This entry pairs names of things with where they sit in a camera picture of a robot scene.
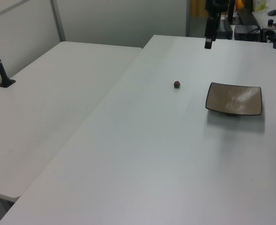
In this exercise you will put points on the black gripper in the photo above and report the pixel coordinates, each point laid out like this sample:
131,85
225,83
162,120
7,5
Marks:
216,5

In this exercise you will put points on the small red strawberry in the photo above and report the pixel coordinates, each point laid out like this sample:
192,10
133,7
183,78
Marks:
177,84

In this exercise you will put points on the square brown ceramic plate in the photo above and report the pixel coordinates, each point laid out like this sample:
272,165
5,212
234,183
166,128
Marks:
233,99

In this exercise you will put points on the black power supply box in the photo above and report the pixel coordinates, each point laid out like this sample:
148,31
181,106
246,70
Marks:
225,28

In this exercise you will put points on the black electronics box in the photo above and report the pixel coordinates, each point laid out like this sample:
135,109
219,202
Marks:
246,32

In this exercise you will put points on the orange object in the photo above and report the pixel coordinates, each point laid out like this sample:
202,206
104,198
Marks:
239,4

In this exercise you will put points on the black keyboard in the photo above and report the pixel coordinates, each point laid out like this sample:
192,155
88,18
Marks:
248,17

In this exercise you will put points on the green and white box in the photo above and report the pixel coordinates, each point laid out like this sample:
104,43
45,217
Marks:
259,5

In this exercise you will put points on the small black cylinder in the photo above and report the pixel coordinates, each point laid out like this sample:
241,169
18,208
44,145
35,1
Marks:
270,22

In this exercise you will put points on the dark computer mouse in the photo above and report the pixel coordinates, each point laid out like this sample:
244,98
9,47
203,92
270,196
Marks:
273,12

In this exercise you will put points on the black monitor stand post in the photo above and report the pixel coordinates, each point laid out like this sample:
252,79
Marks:
231,11

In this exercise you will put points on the grey partition corner post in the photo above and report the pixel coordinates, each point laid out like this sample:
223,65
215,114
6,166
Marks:
58,21

